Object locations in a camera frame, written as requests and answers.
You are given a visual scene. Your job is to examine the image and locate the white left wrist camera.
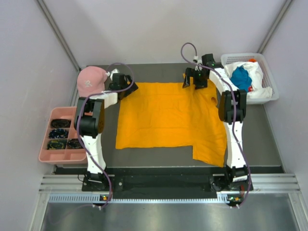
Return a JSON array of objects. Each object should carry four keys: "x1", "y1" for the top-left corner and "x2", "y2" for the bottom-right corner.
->
[{"x1": 106, "y1": 68, "x2": 119, "y2": 78}]

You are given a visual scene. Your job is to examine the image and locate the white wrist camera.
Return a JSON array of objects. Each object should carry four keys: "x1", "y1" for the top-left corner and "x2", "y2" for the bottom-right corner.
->
[
  {"x1": 106, "y1": 68, "x2": 119, "y2": 78},
  {"x1": 193, "y1": 55, "x2": 202, "y2": 72}
]

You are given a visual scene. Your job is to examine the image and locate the white plastic laundry basket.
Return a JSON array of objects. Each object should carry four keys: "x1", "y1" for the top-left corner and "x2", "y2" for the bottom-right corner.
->
[{"x1": 221, "y1": 53, "x2": 279, "y2": 104}]

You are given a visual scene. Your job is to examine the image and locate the black folded socks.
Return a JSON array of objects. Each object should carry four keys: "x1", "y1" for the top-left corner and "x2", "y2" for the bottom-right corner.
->
[{"x1": 50, "y1": 119, "x2": 71, "y2": 128}]

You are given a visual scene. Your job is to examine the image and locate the orange t shirt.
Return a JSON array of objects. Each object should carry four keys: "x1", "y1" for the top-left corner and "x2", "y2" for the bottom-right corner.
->
[{"x1": 115, "y1": 80, "x2": 227, "y2": 167}]

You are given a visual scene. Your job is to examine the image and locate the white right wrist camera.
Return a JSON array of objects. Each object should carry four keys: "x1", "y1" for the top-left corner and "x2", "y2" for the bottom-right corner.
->
[{"x1": 193, "y1": 55, "x2": 202, "y2": 72}]

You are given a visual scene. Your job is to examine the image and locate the dark patterned socks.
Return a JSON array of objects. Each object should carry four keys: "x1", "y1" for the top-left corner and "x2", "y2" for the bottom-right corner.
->
[{"x1": 67, "y1": 139, "x2": 83, "y2": 149}]

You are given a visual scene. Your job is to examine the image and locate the blue patterned socks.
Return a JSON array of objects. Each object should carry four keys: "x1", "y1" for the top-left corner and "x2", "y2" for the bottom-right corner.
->
[{"x1": 49, "y1": 128, "x2": 68, "y2": 139}]

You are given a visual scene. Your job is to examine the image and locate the pink baseball cap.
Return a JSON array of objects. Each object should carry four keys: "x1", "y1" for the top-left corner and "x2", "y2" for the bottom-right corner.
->
[{"x1": 77, "y1": 66, "x2": 107, "y2": 97}]

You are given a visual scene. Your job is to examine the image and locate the orange garment in basket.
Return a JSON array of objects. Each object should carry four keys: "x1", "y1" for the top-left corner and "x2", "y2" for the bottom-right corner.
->
[{"x1": 248, "y1": 58, "x2": 257, "y2": 63}]

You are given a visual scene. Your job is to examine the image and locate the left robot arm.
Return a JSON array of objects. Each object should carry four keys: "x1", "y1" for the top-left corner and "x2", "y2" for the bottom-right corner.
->
[{"x1": 74, "y1": 69, "x2": 138, "y2": 192}]

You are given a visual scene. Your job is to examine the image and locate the blue t shirt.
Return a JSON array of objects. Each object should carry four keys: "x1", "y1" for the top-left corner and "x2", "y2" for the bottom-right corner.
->
[{"x1": 231, "y1": 66, "x2": 252, "y2": 92}]

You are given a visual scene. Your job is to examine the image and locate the green patterned socks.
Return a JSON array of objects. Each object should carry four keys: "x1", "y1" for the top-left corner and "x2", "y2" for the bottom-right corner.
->
[{"x1": 47, "y1": 140, "x2": 67, "y2": 150}]

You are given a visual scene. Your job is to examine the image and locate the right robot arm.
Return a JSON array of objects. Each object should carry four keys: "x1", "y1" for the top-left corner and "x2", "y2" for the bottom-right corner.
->
[{"x1": 183, "y1": 54, "x2": 249, "y2": 191}]

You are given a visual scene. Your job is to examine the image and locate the white t shirt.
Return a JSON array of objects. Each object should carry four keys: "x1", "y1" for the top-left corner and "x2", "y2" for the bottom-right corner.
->
[{"x1": 224, "y1": 62, "x2": 272, "y2": 99}]

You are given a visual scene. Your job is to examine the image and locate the pink divided organizer tray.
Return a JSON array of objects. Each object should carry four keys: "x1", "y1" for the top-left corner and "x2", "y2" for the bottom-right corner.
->
[{"x1": 38, "y1": 107, "x2": 87, "y2": 165}]

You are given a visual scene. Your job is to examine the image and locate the aluminium frame rail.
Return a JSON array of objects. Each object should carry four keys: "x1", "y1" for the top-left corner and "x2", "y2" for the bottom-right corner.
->
[{"x1": 39, "y1": 174, "x2": 300, "y2": 206}]

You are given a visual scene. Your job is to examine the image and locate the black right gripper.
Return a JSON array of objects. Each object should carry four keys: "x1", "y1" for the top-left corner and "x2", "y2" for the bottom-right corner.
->
[{"x1": 182, "y1": 69, "x2": 207, "y2": 91}]

